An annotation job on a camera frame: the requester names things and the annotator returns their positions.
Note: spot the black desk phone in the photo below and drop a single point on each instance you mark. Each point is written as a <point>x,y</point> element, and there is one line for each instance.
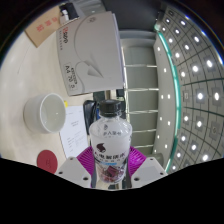
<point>90,111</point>

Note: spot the recessed ceiling lights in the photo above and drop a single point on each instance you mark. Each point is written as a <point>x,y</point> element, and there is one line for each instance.
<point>196,90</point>

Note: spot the flat round red coaster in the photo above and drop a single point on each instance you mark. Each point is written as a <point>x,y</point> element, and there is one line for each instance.
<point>47,162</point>

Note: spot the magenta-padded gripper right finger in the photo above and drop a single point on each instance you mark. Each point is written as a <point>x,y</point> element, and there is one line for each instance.
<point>148,168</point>

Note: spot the yellow tape roll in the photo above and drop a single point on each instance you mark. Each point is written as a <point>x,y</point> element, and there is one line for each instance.
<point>66,104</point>

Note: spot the white ceramic cup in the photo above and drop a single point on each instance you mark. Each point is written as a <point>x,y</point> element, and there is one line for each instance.
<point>41,113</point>

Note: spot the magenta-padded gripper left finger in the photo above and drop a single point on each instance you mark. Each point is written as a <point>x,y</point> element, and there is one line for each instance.
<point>71,168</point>

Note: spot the white copy paper carton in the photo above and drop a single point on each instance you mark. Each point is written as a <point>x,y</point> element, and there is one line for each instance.
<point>90,53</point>

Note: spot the clear plastic drink bottle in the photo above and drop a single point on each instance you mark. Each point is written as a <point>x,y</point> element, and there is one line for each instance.
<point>110,140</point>

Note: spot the white printed paper sheet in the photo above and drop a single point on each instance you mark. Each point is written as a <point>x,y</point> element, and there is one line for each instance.
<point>75,133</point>

